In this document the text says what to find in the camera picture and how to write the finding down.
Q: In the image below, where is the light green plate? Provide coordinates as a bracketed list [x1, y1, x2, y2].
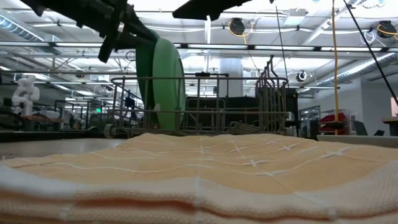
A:
[151, 37, 187, 131]

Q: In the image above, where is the dark office chair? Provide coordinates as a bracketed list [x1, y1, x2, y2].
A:
[351, 119, 368, 136]

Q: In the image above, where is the silver ventilation duct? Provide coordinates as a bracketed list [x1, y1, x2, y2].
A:
[0, 14, 63, 55]
[313, 52, 398, 90]

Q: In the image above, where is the black aluminium frame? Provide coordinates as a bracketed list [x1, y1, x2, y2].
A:
[0, 129, 128, 144]

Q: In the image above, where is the grey wire dish rack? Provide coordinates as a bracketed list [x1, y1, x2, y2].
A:
[103, 55, 290, 139]

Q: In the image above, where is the long black cable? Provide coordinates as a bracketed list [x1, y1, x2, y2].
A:
[343, 0, 398, 106]

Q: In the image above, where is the white column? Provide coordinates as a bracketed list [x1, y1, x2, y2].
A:
[218, 57, 244, 98]

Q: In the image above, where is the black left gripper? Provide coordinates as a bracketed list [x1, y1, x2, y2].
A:
[98, 0, 160, 63]

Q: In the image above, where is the wooden table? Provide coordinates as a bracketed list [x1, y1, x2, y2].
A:
[382, 116, 398, 137]

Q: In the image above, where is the wooden workbench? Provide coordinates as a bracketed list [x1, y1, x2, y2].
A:
[0, 105, 66, 132]

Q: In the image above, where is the orange checked towel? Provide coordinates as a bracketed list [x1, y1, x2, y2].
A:
[0, 132, 398, 224]

